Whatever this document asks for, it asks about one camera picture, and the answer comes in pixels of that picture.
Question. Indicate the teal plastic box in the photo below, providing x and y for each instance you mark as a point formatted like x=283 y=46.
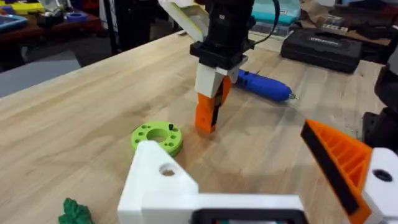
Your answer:
x=273 y=12

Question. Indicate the left gripper orange white right finger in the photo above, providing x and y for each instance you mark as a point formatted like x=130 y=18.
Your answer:
x=345 y=161

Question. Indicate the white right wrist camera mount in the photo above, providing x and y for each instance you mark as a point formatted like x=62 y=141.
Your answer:
x=186 y=15

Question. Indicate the brown cardboard heap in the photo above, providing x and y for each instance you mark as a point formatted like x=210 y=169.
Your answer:
x=351 y=15

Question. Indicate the yellow toy block board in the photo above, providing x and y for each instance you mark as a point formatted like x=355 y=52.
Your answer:
x=21 y=7

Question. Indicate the left gripper bare white left finger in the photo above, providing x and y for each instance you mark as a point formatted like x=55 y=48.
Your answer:
x=149 y=180

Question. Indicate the black tool case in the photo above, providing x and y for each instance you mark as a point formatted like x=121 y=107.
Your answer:
x=321 y=49

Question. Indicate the green disc with holes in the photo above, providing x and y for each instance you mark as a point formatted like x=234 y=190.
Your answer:
x=143 y=137

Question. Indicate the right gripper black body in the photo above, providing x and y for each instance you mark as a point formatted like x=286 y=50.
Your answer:
x=227 y=34

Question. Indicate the dark wooden side table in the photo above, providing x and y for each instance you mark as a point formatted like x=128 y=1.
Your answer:
x=37 y=30

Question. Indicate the blue electric screwdriver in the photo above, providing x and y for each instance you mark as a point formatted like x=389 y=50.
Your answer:
x=264 y=85

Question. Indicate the blue tape roll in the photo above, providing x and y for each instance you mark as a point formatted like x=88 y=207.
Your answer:
x=76 y=16

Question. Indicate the orange white finger of the right gripper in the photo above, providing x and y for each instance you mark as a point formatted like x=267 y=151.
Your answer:
x=207 y=84
x=227 y=85

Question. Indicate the small black screw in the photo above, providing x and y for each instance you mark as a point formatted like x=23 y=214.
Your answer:
x=171 y=126

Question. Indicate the green toy vegetable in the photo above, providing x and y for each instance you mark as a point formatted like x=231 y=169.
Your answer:
x=74 y=213

